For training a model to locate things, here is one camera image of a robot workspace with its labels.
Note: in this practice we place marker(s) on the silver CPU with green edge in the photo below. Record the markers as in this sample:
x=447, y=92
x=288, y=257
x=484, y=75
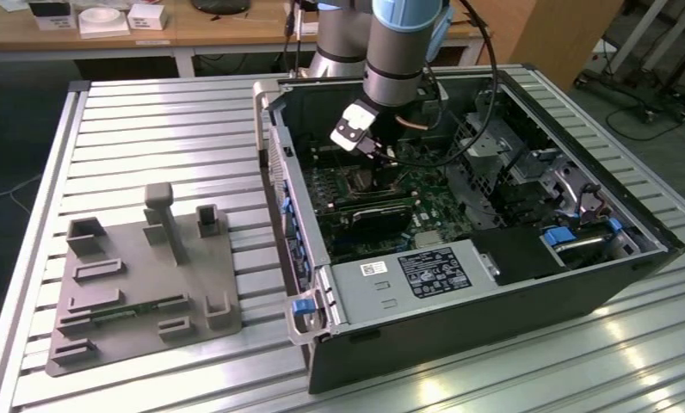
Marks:
x=379, y=183

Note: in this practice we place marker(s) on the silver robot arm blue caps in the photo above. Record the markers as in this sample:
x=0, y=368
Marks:
x=393, y=64

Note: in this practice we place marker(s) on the CPU socket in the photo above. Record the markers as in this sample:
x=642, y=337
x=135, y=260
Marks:
x=347, y=188

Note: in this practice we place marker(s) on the silver metal drive cage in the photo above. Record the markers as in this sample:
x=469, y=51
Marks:
x=483, y=147

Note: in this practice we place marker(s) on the green motherboard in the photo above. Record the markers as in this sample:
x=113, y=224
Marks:
x=433, y=211

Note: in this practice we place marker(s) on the black graphics card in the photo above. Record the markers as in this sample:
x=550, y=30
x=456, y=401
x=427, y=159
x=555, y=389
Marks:
x=379, y=223

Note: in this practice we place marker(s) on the silver chipset heatsink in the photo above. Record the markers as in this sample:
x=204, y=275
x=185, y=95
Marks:
x=429, y=240

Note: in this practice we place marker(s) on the wooden cabinet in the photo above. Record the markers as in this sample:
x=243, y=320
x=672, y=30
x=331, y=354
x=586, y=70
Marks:
x=548, y=43

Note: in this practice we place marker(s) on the black plastic shroud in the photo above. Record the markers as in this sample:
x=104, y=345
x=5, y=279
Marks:
x=514, y=254

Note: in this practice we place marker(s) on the grey power supply unit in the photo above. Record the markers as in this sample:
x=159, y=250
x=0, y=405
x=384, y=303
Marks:
x=371, y=297

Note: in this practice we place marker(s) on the blue drive carrier latch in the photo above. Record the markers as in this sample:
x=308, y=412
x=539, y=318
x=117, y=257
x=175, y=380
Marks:
x=558, y=241

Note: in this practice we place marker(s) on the black round base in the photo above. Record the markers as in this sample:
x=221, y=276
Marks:
x=219, y=4

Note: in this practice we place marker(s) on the blue case latch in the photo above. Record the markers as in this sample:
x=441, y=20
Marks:
x=301, y=307

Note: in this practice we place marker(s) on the white cardboard box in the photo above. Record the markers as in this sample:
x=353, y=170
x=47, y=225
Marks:
x=147, y=17

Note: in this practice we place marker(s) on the black open PC case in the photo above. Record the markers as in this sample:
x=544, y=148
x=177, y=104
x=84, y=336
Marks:
x=491, y=327

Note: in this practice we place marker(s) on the grey parts rack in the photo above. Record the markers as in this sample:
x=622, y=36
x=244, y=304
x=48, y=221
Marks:
x=141, y=275

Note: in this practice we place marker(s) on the white round holder box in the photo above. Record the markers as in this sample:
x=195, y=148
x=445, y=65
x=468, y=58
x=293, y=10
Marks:
x=104, y=26

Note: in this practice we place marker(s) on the green RAM stick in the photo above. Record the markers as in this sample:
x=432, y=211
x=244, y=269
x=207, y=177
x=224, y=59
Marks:
x=125, y=311

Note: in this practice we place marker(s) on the white box with black top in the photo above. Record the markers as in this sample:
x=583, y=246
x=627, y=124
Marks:
x=52, y=21

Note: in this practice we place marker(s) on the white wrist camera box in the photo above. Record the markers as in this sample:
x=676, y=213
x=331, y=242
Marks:
x=351, y=127

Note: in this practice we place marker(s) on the wooden desk white frame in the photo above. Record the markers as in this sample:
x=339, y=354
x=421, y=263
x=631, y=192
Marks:
x=221, y=30

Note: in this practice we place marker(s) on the white wheeled cart frame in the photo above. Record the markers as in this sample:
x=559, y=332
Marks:
x=635, y=36

